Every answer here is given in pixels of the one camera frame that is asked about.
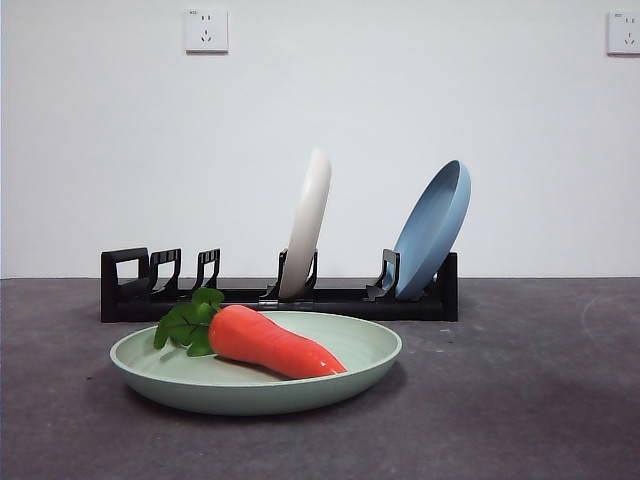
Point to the white plate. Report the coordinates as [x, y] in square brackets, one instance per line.
[307, 225]

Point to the orange carrot with green leaves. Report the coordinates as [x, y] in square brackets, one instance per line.
[267, 345]

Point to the white wall socket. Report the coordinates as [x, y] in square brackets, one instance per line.
[207, 30]
[625, 32]

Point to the blue plate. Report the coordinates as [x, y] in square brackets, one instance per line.
[430, 240]

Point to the black plate rack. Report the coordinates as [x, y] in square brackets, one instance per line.
[130, 307]

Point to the green plate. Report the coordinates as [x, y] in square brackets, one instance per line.
[250, 395]

